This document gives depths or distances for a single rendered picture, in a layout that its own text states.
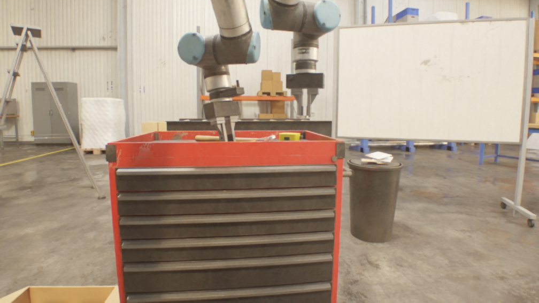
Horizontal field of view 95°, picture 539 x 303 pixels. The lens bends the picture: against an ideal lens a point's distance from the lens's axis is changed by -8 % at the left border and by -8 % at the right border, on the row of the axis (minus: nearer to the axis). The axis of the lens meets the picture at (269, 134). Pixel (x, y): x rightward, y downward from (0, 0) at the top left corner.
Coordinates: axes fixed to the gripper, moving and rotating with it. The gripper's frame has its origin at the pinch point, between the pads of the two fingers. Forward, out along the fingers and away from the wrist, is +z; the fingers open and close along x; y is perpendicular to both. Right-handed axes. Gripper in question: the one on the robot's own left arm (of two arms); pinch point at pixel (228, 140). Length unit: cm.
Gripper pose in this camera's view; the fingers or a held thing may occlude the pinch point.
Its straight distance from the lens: 94.0
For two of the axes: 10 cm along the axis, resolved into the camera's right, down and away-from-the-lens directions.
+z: 1.6, 9.9, 0.3
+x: -5.3, 1.2, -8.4
